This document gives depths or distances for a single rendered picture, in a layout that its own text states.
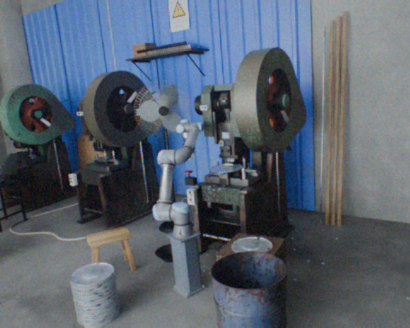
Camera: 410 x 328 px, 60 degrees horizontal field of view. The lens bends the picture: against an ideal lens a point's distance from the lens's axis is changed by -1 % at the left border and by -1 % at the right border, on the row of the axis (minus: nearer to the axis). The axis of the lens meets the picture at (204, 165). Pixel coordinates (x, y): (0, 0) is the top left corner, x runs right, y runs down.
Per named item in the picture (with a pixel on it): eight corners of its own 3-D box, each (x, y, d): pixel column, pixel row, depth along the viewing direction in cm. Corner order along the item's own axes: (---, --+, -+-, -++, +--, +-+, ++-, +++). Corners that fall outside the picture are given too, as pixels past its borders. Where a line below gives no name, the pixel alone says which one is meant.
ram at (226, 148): (231, 156, 303) (230, 121, 296) (217, 155, 311) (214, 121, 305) (242, 152, 316) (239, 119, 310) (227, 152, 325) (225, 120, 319)
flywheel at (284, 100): (283, 32, 264) (308, 92, 317) (258, 36, 275) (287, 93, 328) (258, 111, 238) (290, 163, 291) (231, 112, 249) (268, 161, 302)
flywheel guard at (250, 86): (260, 162, 257) (254, 43, 239) (226, 161, 273) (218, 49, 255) (308, 139, 338) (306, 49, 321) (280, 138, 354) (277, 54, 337)
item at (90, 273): (108, 284, 226) (107, 283, 226) (63, 287, 227) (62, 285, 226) (118, 262, 254) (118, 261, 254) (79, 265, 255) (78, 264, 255)
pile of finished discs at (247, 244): (264, 258, 234) (264, 257, 234) (225, 252, 248) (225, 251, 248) (277, 240, 259) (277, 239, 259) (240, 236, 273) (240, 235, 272)
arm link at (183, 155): (188, 155, 259) (202, 118, 295) (173, 155, 262) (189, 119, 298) (191, 167, 266) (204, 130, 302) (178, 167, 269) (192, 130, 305)
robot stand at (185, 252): (186, 298, 257) (180, 241, 248) (172, 289, 272) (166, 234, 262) (206, 288, 268) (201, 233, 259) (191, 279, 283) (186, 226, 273)
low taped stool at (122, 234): (96, 282, 291) (90, 244, 284) (91, 270, 312) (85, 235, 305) (137, 270, 306) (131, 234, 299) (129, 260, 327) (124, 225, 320)
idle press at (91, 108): (114, 239, 375) (90, 70, 338) (63, 224, 435) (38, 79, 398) (202, 197, 493) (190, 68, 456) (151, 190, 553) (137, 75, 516)
